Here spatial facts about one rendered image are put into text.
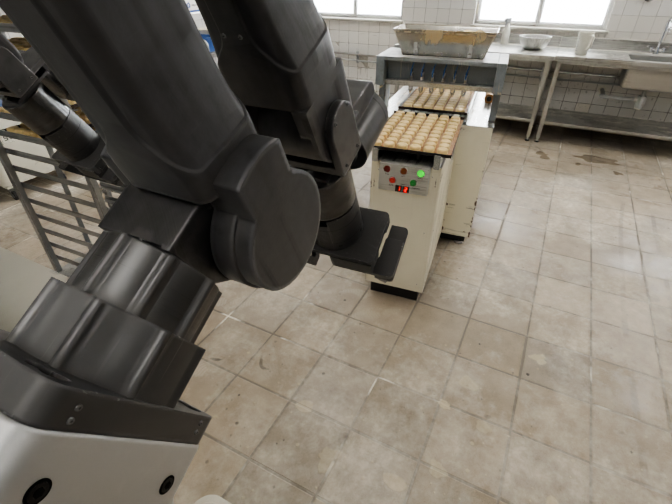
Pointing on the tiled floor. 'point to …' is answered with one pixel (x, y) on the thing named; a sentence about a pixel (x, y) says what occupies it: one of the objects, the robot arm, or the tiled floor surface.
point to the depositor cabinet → (462, 167)
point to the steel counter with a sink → (655, 80)
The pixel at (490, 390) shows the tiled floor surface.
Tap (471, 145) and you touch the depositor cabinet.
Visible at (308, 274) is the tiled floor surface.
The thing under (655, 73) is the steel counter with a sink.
